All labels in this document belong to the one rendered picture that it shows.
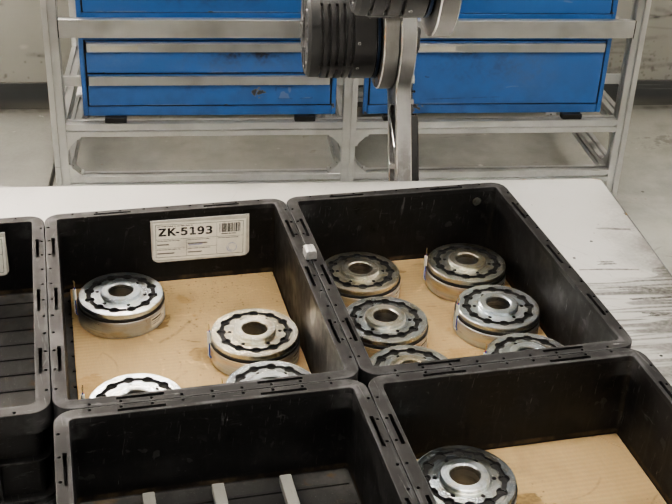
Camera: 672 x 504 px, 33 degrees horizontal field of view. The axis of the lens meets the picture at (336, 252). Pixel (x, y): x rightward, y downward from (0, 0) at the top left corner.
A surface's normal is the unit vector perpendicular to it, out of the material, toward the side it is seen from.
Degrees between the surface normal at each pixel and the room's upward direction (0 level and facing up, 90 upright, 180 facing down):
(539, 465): 0
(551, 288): 90
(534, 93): 90
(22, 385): 0
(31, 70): 90
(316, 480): 0
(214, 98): 90
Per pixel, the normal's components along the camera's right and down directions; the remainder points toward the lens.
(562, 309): -0.97, 0.08
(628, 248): 0.04, -0.87
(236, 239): 0.24, 0.48
